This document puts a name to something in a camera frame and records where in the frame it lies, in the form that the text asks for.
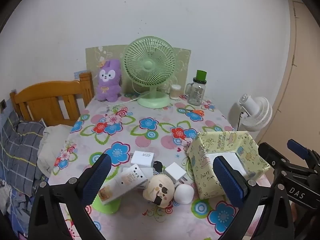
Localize white labelled bottle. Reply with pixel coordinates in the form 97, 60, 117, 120
99, 164, 147, 205

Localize green desk fan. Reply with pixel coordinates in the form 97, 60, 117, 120
123, 36, 176, 109

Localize white power adapter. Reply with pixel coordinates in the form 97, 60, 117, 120
140, 167, 157, 181

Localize glass jar with green lid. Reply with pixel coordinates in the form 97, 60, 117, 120
185, 70, 207, 105

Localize purple plush toy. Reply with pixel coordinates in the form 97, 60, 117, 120
96, 59, 123, 102

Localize beige wardrobe door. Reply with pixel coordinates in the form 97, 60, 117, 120
255, 0, 320, 155

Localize beige round plush toy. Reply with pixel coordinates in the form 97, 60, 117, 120
143, 174, 175, 208

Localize orange handled scissors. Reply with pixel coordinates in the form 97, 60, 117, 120
179, 107, 204, 116

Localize grey plaid blanket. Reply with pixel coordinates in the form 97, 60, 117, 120
0, 110, 47, 198

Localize cotton swab jar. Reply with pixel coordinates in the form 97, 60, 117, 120
170, 84, 182, 100

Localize floral tablecloth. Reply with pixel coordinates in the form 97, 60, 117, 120
47, 92, 272, 240

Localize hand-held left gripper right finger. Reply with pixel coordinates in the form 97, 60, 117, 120
212, 155, 296, 240

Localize white charger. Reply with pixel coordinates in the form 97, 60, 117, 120
130, 151, 156, 168

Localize white dome object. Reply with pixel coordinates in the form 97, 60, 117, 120
174, 184, 195, 205

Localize white standing fan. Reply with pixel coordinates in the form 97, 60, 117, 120
229, 94, 273, 133

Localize white fan cable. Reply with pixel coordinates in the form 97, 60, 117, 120
119, 92, 150, 103

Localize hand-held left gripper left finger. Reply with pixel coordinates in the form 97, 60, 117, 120
28, 153, 112, 240

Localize white crumpled cloth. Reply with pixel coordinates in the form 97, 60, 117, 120
37, 124, 73, 178

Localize blue patterned bedsheet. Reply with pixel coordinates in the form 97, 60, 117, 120
0, 177, 34, 217

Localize yellow cartoon print box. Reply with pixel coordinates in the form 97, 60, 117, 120
186, 131, 272, 200

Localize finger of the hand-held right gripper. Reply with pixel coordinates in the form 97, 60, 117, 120
287, 139, 320, 171
258, 142, 311, 178

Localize black fan cable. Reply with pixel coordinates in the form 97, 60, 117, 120
237, 109, 245, 131

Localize white cube plug adapter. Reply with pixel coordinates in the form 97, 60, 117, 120
164, 162, 188, 187

